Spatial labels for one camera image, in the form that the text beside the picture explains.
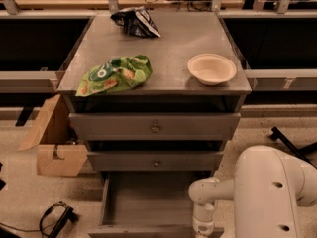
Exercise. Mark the grey drawer cabinet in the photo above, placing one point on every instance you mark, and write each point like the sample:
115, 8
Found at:
170, 89

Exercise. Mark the grey drawer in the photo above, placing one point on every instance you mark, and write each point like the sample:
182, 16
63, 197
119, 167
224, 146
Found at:
154, 126
146, 205
155, 160

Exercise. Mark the white paper bowl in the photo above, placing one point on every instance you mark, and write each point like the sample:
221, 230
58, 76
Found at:
211, 69

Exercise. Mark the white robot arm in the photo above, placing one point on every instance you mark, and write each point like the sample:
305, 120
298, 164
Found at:
267, 189

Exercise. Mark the brown cardboard box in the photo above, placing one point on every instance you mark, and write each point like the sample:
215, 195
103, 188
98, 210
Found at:
57, 154

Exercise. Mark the green chip bag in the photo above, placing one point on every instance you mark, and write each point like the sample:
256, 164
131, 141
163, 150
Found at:
116, 75

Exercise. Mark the black metal stand leg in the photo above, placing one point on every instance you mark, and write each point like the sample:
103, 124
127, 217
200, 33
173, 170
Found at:
300, 153

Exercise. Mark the grey bottom drawer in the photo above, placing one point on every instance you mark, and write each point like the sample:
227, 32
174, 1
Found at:
146, 205

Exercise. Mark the dark blue chip bag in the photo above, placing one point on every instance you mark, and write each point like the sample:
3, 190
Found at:
136, 21

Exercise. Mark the grey middle drawer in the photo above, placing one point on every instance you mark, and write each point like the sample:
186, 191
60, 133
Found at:
155, 160

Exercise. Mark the grey top drawer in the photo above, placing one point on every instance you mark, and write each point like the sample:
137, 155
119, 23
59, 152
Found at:
154, 126

